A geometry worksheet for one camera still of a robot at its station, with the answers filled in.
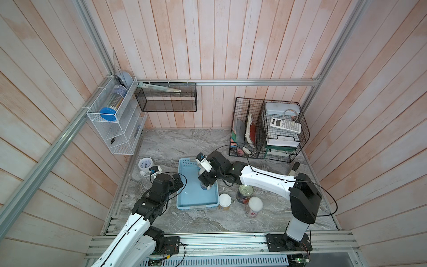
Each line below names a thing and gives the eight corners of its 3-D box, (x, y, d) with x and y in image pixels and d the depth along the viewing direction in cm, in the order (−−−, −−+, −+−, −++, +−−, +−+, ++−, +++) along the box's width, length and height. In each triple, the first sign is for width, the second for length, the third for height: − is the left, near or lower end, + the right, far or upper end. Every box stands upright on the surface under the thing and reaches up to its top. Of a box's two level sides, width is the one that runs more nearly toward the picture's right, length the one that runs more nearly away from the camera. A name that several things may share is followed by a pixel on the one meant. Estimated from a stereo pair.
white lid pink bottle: (245, 218, 83) (250, 211, 73) (244, 205, 87) (248, 196, 78) (258, 218, 83) (264, 211, 73) (256, 205, 87) (261, 196, 78)
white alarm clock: (136, 176, 98) (134, 173, 95) (141, 160, 106) (140, 157, 103) (150, 176, 98) (148, 173, 95) (154, 160, 106) (153, 157, 103)
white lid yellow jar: (218, 210, 85) (219, 205, 79) (218, 198, 89) (219, 193, 83) (230, 210, 85) (232, 205, 80) (229, 198, 89) (231, 193, 83)
